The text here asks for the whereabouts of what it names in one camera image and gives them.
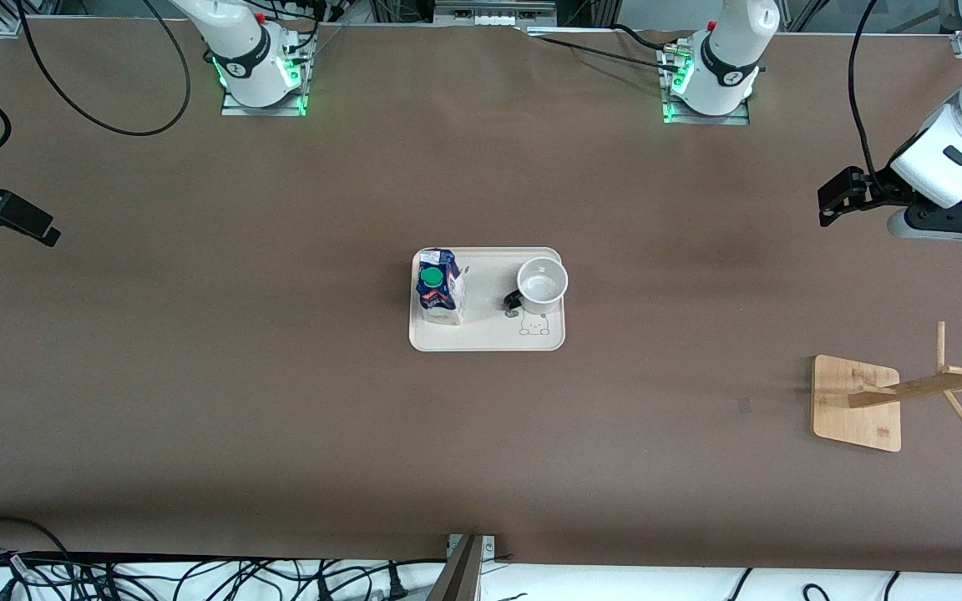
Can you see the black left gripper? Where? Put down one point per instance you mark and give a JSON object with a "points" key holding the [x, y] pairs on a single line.
{"points": [[883, 189]]}

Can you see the white smiley face cup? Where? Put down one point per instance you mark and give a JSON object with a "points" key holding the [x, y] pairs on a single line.
{"points": [[541, 280]]}

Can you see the blue white milk carton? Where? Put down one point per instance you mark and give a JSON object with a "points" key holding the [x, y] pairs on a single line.
{"points": [[441, 310]]}

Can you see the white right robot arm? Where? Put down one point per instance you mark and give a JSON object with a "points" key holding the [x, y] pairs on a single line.
{"points": [[255, 83]]}

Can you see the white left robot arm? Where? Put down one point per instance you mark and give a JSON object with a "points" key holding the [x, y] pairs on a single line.
{"points": [[723, 92]]}

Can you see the cream rabbit print tray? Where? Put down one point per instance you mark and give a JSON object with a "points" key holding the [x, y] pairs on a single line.
{"points": [[489, 330]]}

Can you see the wooden mug rack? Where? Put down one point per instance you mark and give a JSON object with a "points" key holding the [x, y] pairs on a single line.
{"points": [[853, 417]]}

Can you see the grey metal equipment box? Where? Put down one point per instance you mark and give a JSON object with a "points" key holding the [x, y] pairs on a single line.
{"points": [[493, 15]]}

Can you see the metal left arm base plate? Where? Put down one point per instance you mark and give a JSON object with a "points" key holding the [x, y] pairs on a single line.
{"points": [[736, 119]]}

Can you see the small metal bracket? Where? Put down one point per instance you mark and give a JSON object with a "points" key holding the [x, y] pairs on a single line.
{"points": [[488, 547]]}

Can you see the dark camera support post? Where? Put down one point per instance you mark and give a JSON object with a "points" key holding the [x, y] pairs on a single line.
{"points": [[460, 580]]}

